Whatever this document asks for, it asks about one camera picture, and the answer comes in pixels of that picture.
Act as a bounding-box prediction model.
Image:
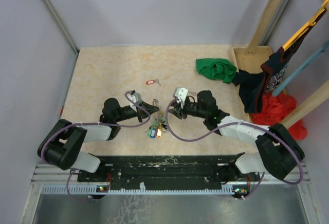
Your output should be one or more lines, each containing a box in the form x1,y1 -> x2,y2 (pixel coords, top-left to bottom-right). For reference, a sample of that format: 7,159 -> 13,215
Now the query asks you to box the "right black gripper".
167,98 -> 207,120

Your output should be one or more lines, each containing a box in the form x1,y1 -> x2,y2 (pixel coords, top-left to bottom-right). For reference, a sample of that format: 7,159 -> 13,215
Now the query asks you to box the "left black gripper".
115,100 -> 159,122

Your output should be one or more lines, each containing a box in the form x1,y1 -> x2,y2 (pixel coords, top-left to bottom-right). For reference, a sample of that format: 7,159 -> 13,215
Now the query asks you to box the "large keyring with tagged keys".
147,99 -> 168,139

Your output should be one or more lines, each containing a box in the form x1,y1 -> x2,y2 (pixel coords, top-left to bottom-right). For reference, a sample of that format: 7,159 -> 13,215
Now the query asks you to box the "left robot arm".
37,93 -> 159,181

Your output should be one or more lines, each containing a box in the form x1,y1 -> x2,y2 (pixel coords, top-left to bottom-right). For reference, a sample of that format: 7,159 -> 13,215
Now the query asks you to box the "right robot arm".
165,87 -> 305,184

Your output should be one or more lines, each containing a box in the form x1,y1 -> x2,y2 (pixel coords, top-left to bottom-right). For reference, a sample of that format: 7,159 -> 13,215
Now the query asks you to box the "key with red tag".
146,79 -> 161,86

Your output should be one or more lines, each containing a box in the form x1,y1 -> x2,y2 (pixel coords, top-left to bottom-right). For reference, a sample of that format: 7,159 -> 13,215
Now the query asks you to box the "green cloth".
196,58 -> 237,84

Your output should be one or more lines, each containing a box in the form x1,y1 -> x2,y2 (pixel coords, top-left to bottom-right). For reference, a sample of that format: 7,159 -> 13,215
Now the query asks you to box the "dark navy shirt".
232,30 -> 309,114

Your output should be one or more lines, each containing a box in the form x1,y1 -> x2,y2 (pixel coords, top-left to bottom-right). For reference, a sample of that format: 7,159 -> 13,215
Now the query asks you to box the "red cloth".
251,92 -> 307,140

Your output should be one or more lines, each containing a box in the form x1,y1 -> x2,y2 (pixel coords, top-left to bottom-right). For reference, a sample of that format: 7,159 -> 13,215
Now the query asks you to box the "light blue hanger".
272,40 -> 328,97

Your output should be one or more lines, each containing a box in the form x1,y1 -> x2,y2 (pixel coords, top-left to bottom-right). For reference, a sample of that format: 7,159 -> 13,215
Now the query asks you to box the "yellow hanger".
282,0 -> 328,51

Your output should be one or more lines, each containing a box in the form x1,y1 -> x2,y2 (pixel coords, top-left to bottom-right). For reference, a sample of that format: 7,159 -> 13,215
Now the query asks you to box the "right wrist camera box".
173,87 -> 188,108

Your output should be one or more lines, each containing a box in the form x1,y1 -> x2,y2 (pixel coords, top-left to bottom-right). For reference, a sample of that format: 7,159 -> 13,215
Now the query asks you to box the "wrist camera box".
173,87 -> 188,108
126,91 -> 142,111

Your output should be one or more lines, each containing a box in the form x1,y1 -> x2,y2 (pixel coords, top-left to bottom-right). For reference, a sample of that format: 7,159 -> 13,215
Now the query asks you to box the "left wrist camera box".
126,91 -> 142,111

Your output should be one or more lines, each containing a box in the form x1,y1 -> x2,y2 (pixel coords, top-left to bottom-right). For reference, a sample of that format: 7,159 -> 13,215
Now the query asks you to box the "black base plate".
77,154 -> 260,191

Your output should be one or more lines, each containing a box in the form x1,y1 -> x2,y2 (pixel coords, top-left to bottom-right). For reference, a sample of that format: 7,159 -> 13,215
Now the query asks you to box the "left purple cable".
41,90 -> 152,203

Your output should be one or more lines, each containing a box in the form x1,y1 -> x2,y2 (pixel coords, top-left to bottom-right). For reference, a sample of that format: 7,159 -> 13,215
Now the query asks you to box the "purple cable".
41,90 -> 152,203
164,99 -> 304,200

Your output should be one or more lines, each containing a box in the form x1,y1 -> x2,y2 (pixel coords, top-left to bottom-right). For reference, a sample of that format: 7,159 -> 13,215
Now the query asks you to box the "wooden rack frame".
231,0 -> 328,128

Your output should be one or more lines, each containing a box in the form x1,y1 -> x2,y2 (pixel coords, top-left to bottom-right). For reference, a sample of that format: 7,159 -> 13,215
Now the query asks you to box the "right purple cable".
164,99 -> 304,200

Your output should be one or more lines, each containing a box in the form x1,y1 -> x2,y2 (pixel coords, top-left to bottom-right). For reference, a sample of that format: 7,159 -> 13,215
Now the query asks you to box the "aluminium rail frame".
19,134 -> 319,224

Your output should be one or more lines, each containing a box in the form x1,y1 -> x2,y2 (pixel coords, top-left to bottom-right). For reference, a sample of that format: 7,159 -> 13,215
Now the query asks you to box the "grey corner wall post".
41,0 -> 80,54

